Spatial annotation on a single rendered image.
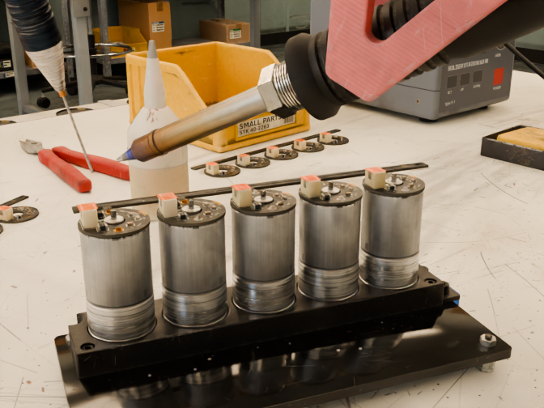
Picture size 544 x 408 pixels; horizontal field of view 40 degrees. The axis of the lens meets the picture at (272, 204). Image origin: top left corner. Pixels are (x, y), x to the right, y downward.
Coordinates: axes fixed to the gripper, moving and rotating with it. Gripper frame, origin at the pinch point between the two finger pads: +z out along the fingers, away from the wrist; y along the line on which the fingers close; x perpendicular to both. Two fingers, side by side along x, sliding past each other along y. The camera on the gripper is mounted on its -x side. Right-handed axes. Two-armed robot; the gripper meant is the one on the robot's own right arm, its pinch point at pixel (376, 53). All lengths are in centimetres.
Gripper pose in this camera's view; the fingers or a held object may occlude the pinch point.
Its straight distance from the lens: 20.5
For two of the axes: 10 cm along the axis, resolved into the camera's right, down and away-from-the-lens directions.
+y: -4.0, 3.3, -8.6
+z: -4.3, 7.6, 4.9
